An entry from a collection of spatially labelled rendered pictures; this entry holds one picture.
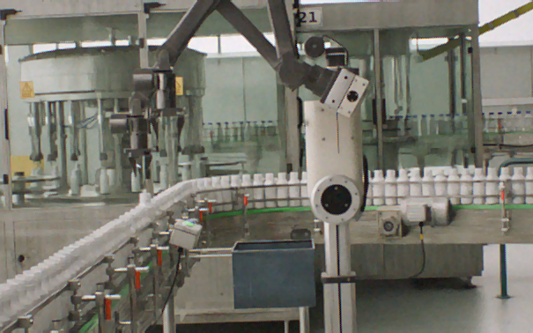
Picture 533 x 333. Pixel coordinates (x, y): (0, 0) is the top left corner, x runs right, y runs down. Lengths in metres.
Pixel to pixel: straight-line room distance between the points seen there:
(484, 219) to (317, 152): 1.97
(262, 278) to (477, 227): 1.41
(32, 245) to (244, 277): 3.37
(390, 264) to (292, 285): 4.98
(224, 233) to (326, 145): 1.98
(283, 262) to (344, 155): 0.87
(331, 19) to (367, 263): 1.94
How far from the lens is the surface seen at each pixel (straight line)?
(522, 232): 5.50
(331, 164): 3.68
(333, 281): 3.76
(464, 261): 9.46
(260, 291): 4.46
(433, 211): 5.43
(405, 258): 9.41
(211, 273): 7.50
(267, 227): 5.70
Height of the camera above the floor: 1.47
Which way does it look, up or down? 3 degrees down
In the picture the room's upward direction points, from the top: 2 degrees counter-clockwise
